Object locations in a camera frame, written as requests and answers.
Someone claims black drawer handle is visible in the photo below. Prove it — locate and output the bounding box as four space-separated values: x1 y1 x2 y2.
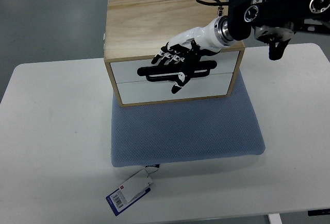
137 60 217 82

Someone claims black table controller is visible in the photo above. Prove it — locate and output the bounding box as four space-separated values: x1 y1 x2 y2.
307 209 330 216

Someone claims white table leg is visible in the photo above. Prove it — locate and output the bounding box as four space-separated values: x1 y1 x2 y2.
268 214 283 224

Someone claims wooden drawer cabinet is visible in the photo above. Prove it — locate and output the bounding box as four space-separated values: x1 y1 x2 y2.
104 0 245 107

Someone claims white drawer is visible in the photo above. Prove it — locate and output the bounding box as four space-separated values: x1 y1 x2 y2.
110 51 239 83

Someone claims blue grey cushion mat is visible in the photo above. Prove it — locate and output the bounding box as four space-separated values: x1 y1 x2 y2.
111 75 266 167

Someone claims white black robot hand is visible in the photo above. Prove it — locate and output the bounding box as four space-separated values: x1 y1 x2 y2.
152 15 236 94

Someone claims white blue product tag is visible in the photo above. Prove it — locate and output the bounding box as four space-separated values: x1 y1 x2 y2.
106 169 154 216

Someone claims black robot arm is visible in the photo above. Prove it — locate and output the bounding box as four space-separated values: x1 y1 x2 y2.
196 0 329 60

